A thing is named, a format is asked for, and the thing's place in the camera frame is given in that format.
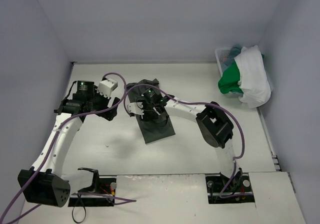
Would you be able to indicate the green t shirt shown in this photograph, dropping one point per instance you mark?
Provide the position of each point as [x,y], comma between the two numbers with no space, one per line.
[230,80]

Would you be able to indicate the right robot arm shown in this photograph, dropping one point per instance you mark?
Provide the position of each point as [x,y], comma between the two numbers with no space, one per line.
[215,127]

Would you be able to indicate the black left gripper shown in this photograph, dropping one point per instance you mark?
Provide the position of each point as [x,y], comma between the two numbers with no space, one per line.
[105,107]

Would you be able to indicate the white laundry basket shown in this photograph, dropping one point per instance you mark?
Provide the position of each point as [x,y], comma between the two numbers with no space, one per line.
[221,55]

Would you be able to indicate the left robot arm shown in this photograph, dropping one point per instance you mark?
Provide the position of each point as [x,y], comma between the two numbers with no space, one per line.
[44,183]

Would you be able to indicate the white t shirt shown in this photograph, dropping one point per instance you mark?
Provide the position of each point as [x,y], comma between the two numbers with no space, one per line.
[262,92]

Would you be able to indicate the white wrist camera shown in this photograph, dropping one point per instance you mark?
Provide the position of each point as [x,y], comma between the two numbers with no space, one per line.
[106,87]
[135,108]

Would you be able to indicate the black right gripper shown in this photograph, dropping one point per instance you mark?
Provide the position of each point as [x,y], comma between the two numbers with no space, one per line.
[149,112]

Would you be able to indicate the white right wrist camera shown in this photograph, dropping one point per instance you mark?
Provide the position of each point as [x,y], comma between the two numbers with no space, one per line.
[135,108]

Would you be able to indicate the light blue garment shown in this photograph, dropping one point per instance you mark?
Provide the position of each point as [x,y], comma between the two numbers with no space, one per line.
[234,51]

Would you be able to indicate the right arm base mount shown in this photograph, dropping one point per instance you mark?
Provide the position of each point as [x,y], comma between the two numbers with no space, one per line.
[239,190]

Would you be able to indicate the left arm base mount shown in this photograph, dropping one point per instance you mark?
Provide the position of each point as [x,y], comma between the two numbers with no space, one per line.
[85,197]

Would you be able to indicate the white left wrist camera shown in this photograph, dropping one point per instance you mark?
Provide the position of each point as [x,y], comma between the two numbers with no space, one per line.
[106,87]

